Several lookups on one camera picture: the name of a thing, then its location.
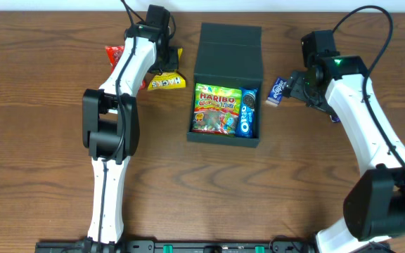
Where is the red Hacks candy bag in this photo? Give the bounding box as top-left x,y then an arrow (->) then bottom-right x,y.
105,45 -> 148,91

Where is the yellow Hacks candy bag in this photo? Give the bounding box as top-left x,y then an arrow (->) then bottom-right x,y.
147,47 -> 186,91

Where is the purple Dairy Milk bar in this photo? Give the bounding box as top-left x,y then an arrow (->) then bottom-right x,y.
330,115 -> 340,123

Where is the blue Eclipse mints box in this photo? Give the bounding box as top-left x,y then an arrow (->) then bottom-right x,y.
265,77 -> 287,107

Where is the blue Oreo cookie pack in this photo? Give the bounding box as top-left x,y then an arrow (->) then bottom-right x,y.
235,88 -> 257,138

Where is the Haribo gummy worms bag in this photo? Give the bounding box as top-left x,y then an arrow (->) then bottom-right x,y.
191,83 -> 242,135

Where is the dark green box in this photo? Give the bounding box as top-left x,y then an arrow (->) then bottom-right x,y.
186,22 -> 264,148

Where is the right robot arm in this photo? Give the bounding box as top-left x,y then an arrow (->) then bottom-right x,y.
283,30 -> 405,252

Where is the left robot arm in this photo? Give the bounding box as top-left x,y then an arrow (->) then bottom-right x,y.
82,5 -> 179,245

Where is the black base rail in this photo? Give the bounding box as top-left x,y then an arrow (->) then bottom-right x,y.
35,239 -> 392,253

